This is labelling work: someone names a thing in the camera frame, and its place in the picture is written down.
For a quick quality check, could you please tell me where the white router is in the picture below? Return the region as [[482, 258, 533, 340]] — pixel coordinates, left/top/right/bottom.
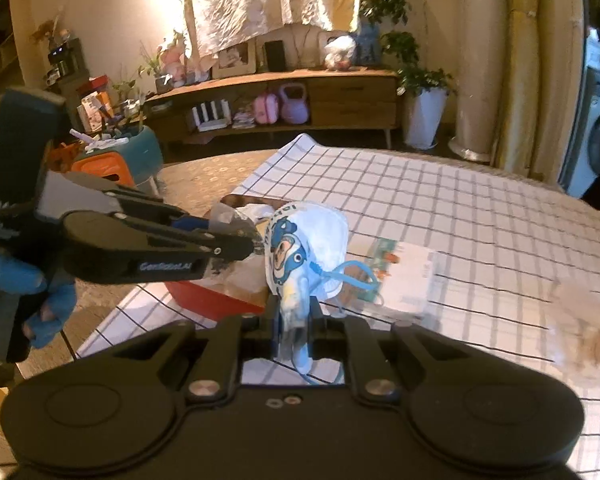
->
[[189, 100, 232, 133]]

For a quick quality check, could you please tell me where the white packet green label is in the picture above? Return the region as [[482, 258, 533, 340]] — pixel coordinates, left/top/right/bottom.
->
[[340, 236, 437, 320]]

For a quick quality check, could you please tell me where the hanging cream sheet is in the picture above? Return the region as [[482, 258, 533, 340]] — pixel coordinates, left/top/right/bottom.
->
[[184, 0, 367, 62]]

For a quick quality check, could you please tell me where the orange stool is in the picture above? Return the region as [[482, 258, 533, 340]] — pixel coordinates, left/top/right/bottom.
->
[[69, 151, 137, 189]]

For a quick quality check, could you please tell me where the cream rolled mattress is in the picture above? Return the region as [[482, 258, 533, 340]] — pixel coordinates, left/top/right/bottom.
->
[[449, 0, 513, 163]]

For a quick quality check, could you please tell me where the person's left hand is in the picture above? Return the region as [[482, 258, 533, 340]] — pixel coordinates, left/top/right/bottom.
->
[[0, 251, 77, 351]]

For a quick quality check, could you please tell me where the black coffee machine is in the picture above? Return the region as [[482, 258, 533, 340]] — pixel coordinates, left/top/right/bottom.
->
[[46, 39, 84, 87]]

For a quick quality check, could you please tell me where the white black checkered tablecloth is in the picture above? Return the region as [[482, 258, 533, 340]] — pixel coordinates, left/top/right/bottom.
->
[[76, 132, 600, 403]]

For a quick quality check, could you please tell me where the teal stool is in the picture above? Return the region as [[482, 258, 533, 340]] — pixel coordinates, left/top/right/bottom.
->
[[71, 124, 164, 197]]

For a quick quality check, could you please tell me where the green potted plant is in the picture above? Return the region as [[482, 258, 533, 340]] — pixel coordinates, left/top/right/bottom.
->
[[357, 0, 458, 97]]

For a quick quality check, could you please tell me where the white face mask blue cartoon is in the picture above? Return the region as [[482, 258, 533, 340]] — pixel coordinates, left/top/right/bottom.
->
[[261, 199, 381, 387]]

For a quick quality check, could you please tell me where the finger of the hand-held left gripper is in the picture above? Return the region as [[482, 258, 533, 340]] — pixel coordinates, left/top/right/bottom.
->
[[200, 237, 263, 266], [105, 186, 261, 251]]

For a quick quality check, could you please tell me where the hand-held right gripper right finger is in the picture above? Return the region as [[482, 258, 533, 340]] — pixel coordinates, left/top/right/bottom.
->
[[306, 304, 464, 405]]

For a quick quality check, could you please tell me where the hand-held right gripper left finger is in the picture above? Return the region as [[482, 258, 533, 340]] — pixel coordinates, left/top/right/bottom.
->
[[124, 294, 282, 405]]

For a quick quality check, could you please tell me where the pink plush doll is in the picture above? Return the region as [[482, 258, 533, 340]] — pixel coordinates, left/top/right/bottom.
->
[[159, 41, 187, 87]]

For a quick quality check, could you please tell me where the black picture frame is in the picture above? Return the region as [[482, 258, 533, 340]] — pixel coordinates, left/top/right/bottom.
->
[[263, 39, 288, 73]]

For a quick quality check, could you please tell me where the white plant pot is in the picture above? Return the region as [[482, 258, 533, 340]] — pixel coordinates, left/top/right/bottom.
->
[[404, 87, 449, 150]]

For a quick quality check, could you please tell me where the purple kettlebell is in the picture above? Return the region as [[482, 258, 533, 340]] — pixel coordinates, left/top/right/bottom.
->
[[278, 83, 312, 126]]

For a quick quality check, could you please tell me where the white washing machine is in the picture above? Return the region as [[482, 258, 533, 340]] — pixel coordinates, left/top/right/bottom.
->
[[559, 29, 600, 200]]

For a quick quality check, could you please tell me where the beige curtain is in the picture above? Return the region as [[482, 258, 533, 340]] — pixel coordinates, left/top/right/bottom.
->
[[492, 0, 583, 188]]

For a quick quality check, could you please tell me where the wooden tv cabinet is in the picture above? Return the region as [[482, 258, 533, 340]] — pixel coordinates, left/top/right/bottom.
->
[[141, 66, 402, 150]]

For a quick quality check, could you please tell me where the clear bag of cotton swabs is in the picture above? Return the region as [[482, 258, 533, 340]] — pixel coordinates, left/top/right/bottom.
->
[[547, 277, 600, 378]]

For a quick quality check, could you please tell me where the red tin box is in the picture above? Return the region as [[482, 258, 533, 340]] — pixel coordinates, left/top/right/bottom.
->
[[164, 192, 273, 322]]

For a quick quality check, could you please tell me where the clear plastic bag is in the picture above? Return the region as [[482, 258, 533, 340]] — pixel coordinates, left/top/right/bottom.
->
[[204, 201, 255, 282]]

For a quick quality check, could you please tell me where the light picture frame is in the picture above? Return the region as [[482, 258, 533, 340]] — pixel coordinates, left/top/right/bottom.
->
[[211, 39, 258, 80]]

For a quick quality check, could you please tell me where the plastic bag of fruit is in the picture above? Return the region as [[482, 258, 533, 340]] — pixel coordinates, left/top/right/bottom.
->
[[323, 35, 357, 73]]

